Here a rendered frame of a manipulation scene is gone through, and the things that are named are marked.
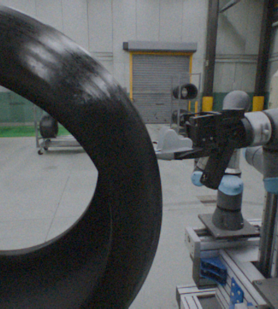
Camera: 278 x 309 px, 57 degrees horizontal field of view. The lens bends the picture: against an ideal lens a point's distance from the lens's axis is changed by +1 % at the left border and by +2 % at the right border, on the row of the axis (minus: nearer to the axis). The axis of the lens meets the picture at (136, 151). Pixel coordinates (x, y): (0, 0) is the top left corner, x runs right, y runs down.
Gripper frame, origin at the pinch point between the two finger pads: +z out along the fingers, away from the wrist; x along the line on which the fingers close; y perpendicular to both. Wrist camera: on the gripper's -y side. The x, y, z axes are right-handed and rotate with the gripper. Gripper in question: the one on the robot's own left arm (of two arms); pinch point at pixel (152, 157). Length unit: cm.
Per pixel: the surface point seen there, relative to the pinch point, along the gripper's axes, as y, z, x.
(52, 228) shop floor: -116, 63, -201
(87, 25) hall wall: 279, -64, -1105
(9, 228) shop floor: -111, 105, -211
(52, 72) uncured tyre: 16.8, 14.7, 17.9
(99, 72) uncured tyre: 16.5, 9.3, 14.7
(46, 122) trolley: -38, 96, -536
